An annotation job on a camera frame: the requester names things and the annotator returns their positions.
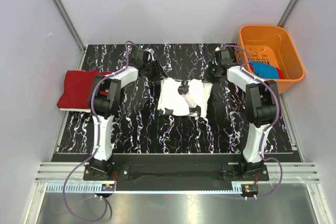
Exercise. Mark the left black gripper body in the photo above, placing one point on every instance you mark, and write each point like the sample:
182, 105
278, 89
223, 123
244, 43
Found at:
150, 67

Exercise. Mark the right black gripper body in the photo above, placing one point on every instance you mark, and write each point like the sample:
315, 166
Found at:
213, 75

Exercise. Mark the white t shirt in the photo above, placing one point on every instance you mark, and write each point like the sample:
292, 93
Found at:
184, 97
76, 110

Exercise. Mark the red t shirt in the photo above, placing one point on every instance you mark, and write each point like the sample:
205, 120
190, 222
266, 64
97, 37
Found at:
77, 88
280, 74

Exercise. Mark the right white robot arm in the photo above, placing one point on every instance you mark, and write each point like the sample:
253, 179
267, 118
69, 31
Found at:
262, 109

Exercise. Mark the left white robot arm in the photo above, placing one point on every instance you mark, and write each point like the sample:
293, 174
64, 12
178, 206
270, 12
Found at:
105, 99

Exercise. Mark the blue t shirt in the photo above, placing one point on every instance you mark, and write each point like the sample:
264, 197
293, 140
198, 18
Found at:
264, 70

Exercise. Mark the orange plastic basket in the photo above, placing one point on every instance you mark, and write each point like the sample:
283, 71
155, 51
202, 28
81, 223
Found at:
271, 45

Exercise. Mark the red t shirt in basket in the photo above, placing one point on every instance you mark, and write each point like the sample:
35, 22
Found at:
280, 74

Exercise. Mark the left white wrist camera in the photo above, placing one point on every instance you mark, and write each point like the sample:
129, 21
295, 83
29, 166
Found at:
151, 55

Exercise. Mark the left corner aluminium post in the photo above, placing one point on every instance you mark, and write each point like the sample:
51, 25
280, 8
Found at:
69, 24

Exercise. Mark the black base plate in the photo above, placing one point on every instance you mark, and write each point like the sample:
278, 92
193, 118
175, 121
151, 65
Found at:
175, 171

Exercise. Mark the grey slotted cable duct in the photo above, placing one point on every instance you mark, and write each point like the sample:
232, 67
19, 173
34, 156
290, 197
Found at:
109, 188

